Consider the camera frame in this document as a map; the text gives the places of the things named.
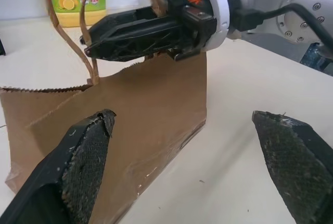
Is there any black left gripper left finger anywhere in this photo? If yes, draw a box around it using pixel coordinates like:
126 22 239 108
0 108 117 224

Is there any yellow dish soap bottle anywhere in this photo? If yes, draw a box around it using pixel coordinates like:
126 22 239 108
48 0 108 29

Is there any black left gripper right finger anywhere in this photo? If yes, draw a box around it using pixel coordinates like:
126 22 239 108
251 110 333 224

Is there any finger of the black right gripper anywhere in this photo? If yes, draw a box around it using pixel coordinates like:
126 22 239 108
84 19 196 63
79 6 173 45

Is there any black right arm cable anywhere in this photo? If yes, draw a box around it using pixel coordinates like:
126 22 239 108
236 3 333 51

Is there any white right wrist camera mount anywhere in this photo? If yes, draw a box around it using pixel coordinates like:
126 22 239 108
179 0 243 52

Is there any brown paper bag with handles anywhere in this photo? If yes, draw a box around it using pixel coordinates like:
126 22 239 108
0 0 208 224

